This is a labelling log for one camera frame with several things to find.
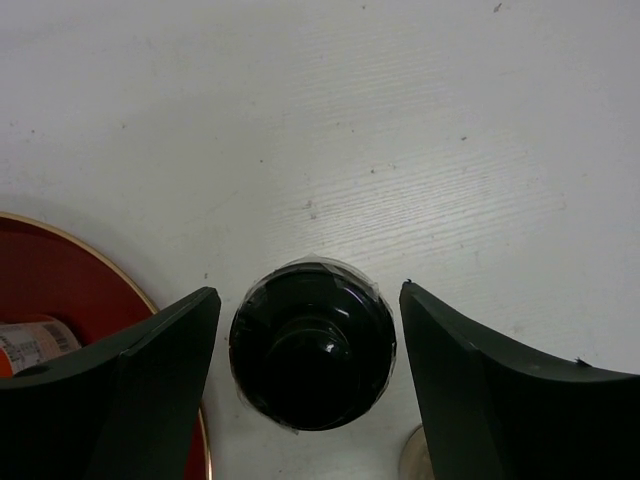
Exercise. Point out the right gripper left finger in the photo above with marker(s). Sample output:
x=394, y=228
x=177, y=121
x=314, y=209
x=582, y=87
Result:
x=121, y=408

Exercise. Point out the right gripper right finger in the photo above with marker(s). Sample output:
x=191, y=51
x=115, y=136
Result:
x=495, y=408

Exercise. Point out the black-capped tan shaker bottle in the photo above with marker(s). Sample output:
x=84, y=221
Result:
x=415, y=462

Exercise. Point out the short jar red-white lid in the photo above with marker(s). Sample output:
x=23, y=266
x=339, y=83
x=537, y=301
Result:
x=34, y=340

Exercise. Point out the black-capped white shaker bottle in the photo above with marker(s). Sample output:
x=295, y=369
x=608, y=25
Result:
x=312, y=346

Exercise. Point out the red round lacquer tray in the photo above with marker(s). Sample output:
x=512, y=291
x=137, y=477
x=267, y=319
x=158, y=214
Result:
x=45, y=271

